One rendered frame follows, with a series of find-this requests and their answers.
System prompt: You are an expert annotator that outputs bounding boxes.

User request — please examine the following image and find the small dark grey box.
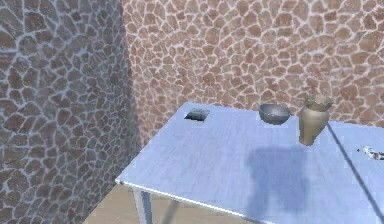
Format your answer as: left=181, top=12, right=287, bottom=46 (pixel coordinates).
left=184, top=108, right=211, bottom=123

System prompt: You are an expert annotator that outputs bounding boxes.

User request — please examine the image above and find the pale blue table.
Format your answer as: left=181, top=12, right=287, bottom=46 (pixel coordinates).
left=114, top=101, right=384, bottom=224

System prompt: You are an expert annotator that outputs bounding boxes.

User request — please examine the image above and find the grey bowl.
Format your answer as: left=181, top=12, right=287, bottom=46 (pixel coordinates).
left=258, top=102, right=292, bottom=126

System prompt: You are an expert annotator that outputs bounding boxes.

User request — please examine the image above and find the beige vase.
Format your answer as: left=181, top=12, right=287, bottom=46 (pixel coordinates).
left=298, top=93, right=333, bottom=147

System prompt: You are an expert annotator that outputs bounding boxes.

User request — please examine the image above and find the small white and black object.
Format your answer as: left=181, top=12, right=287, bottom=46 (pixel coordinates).
left=362, top=145, right=384, bottom=161

